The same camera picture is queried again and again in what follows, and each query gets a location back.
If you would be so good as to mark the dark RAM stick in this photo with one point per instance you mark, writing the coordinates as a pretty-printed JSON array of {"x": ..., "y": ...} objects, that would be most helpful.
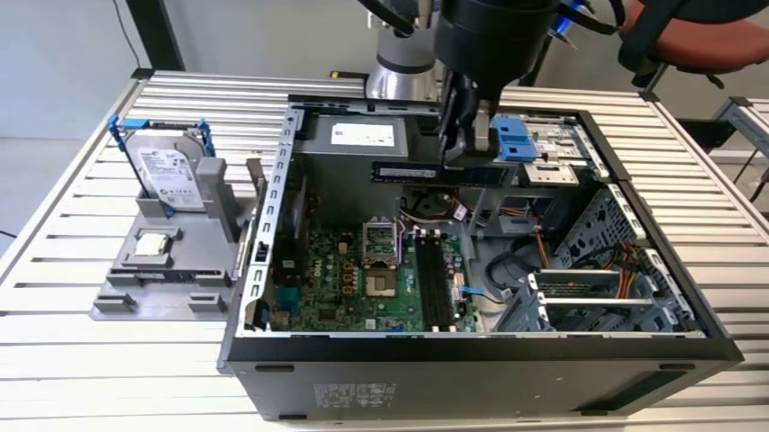
[
  {"x": 409, "y": 172},
  {"x": 174, "y": 275}
]

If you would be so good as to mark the black RAM slot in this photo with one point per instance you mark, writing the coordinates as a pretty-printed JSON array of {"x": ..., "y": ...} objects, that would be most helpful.
[
  {"x": 445, "y": 279},
  {"x": 428, "y": 279}
]

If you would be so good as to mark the blue disk bay caddy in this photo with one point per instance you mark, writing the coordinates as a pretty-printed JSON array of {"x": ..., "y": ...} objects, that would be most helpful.
[{"x": 513, "y": 139}]

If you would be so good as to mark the red office chair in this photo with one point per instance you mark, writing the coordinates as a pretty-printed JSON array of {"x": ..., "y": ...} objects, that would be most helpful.
[{"x": 703, "y": 45}]

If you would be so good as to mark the dark CPU cooler fan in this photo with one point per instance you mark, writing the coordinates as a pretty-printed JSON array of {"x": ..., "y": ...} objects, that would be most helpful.
[{"x": 433, "y": 204}]

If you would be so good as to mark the grey power supply unit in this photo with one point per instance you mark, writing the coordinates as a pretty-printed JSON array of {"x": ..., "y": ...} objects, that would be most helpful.
[{"x": 355, "y": 189}]

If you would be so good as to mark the thin locking lever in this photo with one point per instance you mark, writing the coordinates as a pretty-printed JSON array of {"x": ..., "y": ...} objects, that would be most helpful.
[{"x": 397, "y": 243}]

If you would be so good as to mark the CPU socket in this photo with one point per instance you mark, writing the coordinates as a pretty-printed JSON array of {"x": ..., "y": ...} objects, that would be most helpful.
[{"x": 380, "y": 282}]

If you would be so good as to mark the green motherboard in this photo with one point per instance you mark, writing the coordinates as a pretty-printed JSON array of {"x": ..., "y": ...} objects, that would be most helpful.
[{"x": 337, "y": 292}]

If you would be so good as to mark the hard disk in blue carrier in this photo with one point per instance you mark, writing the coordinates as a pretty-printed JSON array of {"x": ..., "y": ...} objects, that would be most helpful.
[{"x": 165, "y": 171}]

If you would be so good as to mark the grey parts rack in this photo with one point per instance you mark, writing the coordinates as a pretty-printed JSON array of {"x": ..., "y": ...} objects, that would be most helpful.
[{"x": 198, "y": 252}]

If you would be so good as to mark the silver CPU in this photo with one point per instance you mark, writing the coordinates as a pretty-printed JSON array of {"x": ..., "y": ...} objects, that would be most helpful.
[{"x": 150, "y": 245}]

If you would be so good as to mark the black grey PC case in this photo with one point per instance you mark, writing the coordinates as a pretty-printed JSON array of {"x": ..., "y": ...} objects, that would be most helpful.
[{"x": 481, "y": 382}]

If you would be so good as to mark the black metal post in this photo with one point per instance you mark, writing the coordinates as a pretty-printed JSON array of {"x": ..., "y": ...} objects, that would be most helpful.
[
  {"x": 162, "y": 36},
  {"x": 532, "y": 67}
]

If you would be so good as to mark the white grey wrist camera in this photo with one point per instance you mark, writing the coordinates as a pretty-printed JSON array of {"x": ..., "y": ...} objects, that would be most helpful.
[{"x": 487, "y": 130}]

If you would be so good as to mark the aluminium frame table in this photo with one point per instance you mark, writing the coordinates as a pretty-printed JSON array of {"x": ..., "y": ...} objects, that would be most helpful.
[{"x": 746, "y": 112}]

